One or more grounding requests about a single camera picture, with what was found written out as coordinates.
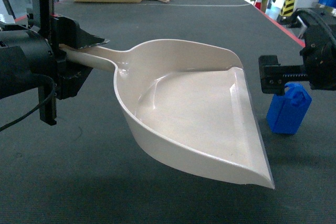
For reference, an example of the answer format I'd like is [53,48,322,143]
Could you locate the beige plastic dustpan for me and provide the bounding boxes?
[62,39,275,189]

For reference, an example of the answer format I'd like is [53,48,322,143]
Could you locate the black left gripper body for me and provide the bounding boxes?
[31,0,60,126]

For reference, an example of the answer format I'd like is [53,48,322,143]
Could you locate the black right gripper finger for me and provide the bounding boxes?
[258,55,309,95]

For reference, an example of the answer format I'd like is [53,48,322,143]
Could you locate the blue plastic part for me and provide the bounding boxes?
[266,83,312,134]

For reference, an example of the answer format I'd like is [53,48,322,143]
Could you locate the black cable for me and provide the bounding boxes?
[0,73,57,132]

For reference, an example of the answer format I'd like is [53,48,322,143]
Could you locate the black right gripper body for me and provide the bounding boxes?
[293,8,335,90]

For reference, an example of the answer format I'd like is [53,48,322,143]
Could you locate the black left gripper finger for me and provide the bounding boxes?
[58,16,110,49]
[55,58,92,100]

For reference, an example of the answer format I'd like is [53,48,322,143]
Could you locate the red white traffic cone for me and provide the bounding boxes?
[254,0,263,10]

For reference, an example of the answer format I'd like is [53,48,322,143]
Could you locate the yellow black traffic cone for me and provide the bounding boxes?
[277,0,295,25]

